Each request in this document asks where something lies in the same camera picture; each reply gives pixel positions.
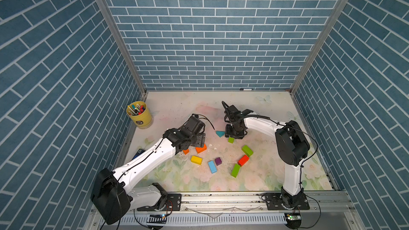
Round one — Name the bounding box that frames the teal triangle block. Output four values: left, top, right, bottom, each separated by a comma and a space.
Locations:
216, 131, 225, 137

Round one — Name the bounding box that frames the yellow block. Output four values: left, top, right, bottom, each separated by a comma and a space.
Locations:
191, 155, 203, 165

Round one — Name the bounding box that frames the light blue block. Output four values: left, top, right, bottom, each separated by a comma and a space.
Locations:
208, 161, 217, 174

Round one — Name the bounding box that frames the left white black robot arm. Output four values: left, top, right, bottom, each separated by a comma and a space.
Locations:
91, 114, 206, 225

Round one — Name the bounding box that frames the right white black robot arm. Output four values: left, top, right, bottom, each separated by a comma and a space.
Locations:
222, 101, 310, 209

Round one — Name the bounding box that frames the purple cube block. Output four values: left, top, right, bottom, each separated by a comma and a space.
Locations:
215, 157, 222, 166

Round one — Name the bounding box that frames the red block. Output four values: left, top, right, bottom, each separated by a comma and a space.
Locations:
238, 155, 249, 167

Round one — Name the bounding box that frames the floral table mat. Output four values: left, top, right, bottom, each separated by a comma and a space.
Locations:
114, 91, 333, 193

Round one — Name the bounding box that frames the blue black stapler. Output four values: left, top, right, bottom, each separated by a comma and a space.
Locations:
132, 149, 145, 160

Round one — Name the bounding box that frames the yellow pen cup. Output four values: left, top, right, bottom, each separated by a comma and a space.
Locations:
126, 101, 153, 129

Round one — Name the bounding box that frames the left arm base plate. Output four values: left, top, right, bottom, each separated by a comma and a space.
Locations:
136, 193, 182, 212

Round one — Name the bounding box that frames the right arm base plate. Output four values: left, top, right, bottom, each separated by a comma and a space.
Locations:
262, 192, 310, 210

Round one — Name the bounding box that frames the aluminium front rail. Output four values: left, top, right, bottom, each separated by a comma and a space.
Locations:
85, 191, 364, 230

